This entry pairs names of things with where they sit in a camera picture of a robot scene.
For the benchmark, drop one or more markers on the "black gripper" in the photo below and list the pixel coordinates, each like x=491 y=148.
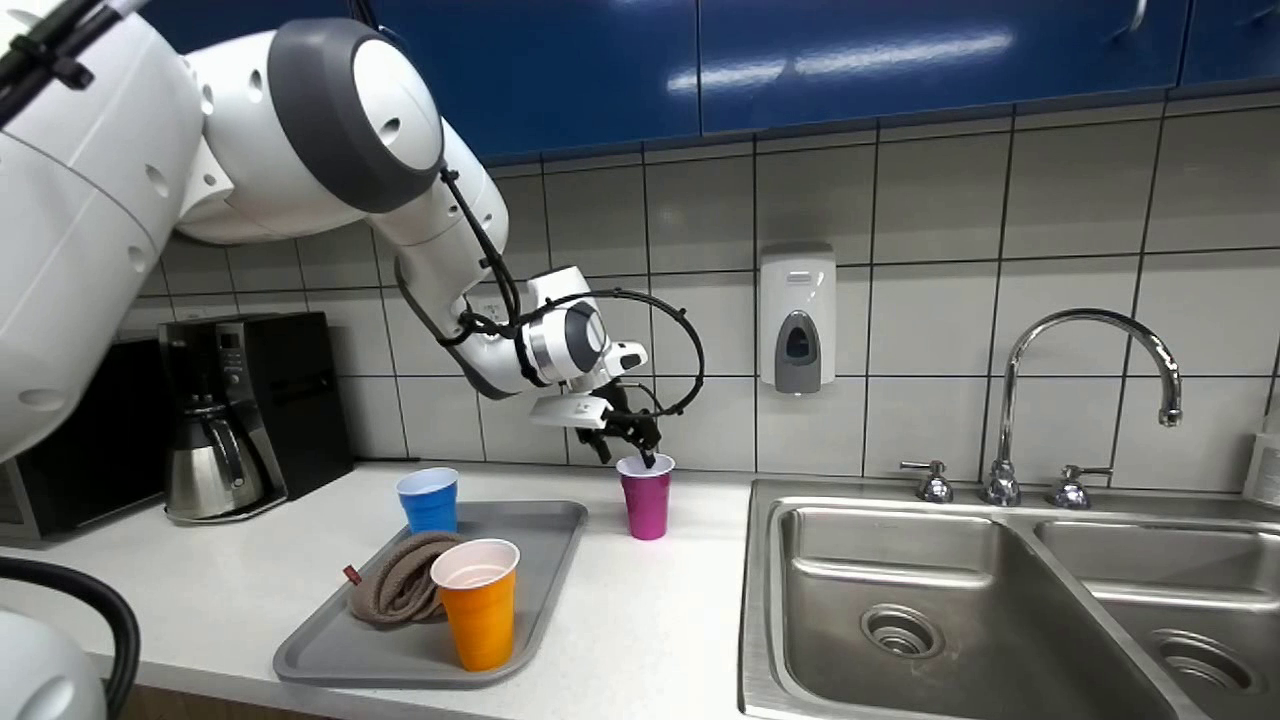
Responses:
x=628 y=431

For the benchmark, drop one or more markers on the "mauve plastic cup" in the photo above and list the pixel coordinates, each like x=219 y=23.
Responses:
x=651 y=506

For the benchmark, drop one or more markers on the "orange plastic cup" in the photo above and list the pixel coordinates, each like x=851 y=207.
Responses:
x=480 y=622

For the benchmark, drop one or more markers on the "gray plastic tray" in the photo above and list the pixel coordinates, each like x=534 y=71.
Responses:
x=534 y=560

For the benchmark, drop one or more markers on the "blue plastic cup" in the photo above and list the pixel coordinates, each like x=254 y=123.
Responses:
x=428 y=506

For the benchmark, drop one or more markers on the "stainless steel double sink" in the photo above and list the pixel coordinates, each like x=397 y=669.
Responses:
x=853 y=587

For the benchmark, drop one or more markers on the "brown crumpled cloth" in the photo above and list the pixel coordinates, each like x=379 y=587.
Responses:
x=392 y=587

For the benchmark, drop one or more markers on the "black coffee maker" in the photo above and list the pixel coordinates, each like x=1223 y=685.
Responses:
x=293 y=387

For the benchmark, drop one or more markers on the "chrome gooseneck faucet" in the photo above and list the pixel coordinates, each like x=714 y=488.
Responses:
x=1016 y=365

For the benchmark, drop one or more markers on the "stainless steel coffee carafe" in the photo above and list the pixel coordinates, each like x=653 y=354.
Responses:
x=211 y=466

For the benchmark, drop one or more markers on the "blue upper cabinets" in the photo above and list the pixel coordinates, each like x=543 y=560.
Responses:
x=802 y=53

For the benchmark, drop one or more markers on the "wooden lower cabinets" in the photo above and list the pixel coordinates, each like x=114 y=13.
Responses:
x=202 y=704

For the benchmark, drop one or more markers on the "black microwave oven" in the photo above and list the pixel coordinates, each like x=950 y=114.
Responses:
x=94 y=487

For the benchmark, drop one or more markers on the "translucent soap bottle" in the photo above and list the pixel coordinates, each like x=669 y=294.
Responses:
x=1264 y=466

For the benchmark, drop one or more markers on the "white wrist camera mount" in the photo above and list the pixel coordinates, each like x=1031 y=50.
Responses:
x=566 y=411

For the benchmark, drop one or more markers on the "white wall soap dispenser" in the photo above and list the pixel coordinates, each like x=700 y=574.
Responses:
x=796 y=314

